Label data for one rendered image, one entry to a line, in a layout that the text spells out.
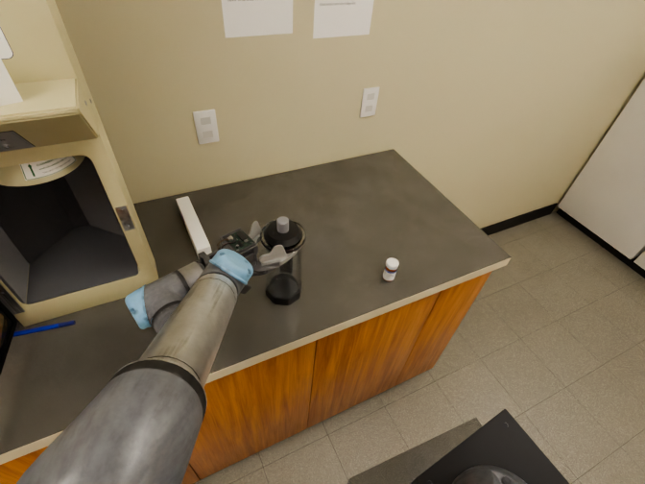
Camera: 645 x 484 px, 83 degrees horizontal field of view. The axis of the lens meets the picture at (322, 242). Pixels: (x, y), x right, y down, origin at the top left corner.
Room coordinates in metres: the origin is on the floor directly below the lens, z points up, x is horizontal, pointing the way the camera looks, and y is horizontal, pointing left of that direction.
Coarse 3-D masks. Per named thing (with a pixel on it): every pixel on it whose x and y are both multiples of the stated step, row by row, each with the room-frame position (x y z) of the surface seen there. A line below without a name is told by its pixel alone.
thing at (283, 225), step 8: (272, 224) 0.64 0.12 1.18; (280, 224) 0.61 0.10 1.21; (288, 224) 0.62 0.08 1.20; (296, 224) 0.65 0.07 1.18; (264, 232) 0.62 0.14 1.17; (272, 232) 0.61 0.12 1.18; (280, 232) 0.61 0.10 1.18; (288, 232) 0.61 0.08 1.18; (296, 232) 0.62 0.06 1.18; (272, 240) 0.59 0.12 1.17; (280, 240) 0.59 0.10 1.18; (288, 240) 0.59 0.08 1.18; (296, 240) 0.60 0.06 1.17
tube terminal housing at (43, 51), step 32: (0, 0) 0.57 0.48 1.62; (32, 0) 0.59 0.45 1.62; (32, 32) 0.58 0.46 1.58; (64, 32) 0.66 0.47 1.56; (32, 64) 0.57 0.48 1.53; (64, 64) 0.59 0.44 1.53; (0, 160) 0.52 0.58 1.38; (32, 160) 0.54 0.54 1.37; (96, 160) 0.58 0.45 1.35; (128, 192) 0.68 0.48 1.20; (96, 288) 0.53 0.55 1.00; (128, 288) 0.56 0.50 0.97; (32, 320) 0.45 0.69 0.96
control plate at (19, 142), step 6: (6, 132) 0.46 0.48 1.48; (12, 132) 0.47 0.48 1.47; (0, 138) 0.47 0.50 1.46; (6, 138) 0.48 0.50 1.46; (12, 138) 0.48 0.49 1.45; (18, 138) 0.49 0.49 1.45; (24, 138) 0.49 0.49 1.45; (0, 144) 0.48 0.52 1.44; (6, 144) 0.49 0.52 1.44; (12, 144) 0.49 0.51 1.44; (18, 144) 0.50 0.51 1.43; (24, 144) 0.50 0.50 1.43; (30, 144) 0.51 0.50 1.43; (0, 150) 0.49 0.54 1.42; (6, 150) 0.50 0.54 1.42
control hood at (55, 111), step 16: (64, 80) 0.58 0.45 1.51; (32, 96) 0.51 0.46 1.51; (48, 96) 0.52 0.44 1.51; (64, 96) 0.52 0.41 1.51; (80, 96) 0.55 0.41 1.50; (0, 112) 0.46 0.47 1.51; (16, 112) 0.46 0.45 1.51; (32, 112) 0.47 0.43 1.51; (48, 112) 0.48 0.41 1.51; (64, 112) 0.49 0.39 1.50; (80, 112) 0.50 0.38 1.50; (0, 128) 0.45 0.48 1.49; (16, 128) 0.47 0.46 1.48; (32, 128) 0.48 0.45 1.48; (48, 128) 0.50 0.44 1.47; (64, 128) 0.51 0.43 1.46; (80, 128) 0.53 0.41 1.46; (96, 128) 0.59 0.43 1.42; (48, 144) 0.53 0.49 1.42
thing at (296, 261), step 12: (264, 228) 0.64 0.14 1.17; (300, 228) 0.65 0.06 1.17; (264, 240) 0.59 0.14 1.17; (300, 240) 0.61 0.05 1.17; (300, 252) 0.61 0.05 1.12; (288, 264) 0.58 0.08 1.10; (300, 264) 0.62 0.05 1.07; (276, 276) 0.58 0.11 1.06; (288, 276) 0.58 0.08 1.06; (276, 288) 0.58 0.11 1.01; (288, 288) 0.58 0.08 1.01
